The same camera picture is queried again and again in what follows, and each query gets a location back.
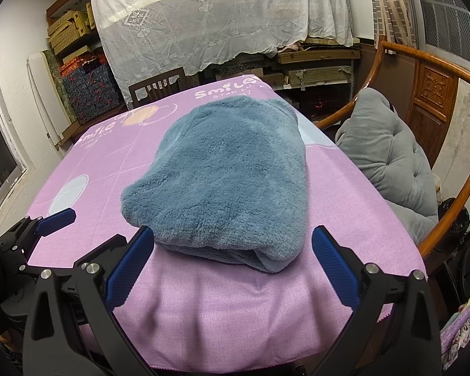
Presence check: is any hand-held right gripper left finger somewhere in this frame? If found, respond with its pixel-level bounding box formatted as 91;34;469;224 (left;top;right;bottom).
23;225;161;376

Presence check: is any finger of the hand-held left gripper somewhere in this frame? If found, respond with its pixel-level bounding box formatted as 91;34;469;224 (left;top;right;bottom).
0;208;77;267

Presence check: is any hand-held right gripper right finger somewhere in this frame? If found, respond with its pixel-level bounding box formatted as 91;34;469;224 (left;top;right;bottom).
311;225;442;376

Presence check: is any blue fleece garment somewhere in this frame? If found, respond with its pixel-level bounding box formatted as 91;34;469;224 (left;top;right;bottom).
120;98;308;274

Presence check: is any pink printed tablecloth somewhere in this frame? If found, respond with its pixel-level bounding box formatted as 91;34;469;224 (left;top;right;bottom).
25;72;427;373

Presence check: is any white foam board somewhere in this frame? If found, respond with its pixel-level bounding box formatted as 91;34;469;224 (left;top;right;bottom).
27;51;65;147

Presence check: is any grey tufted cushion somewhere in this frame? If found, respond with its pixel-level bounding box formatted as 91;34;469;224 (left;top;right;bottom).
334;87;439;243

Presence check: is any blue patterned storage box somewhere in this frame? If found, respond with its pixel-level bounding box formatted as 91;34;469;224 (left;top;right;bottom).
62;65;120;125

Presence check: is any black round object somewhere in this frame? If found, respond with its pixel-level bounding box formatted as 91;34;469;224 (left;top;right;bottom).
439;198;470;302

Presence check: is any floral fabric bag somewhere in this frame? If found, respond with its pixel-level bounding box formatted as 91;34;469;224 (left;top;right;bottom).
439;286;470;374

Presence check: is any dark wooden chair back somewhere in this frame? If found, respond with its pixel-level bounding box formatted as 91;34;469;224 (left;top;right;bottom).
128;67;187;109

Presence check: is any green patterned board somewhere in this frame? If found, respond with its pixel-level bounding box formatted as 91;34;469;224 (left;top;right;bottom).
42;49;79;126

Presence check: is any orange patterned box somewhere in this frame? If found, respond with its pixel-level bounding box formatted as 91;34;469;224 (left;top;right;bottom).
60;55;102;77

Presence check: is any flat woven box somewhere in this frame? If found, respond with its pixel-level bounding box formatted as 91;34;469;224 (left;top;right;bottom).
277;49;362;64
289;67;354;88

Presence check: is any white marble panel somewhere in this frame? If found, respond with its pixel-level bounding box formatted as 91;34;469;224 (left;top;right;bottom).
431;76;470;204

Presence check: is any stack of yellow woven boxes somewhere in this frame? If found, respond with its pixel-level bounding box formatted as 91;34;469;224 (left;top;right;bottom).
47;2;98;56

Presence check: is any carved wooden cabinet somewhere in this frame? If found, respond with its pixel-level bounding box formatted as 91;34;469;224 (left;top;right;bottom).
405;62;461;167

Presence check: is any wooden round-back armchair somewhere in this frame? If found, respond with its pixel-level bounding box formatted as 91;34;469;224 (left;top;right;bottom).
315;35;470;259

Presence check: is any white lace cloth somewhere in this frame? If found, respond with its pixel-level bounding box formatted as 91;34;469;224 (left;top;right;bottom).
84;0;355;104

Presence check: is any brown checked curtain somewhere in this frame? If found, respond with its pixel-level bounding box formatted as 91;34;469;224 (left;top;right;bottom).
366;0;418;50

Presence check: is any metal window grille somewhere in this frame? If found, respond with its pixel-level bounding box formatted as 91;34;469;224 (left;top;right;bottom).
413;0;470;65

